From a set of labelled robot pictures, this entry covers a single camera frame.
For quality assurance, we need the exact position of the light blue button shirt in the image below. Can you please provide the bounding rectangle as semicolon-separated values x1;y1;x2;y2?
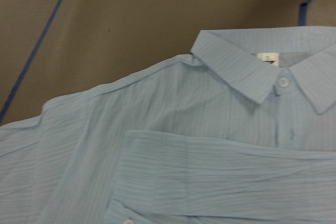
1;26;335;223

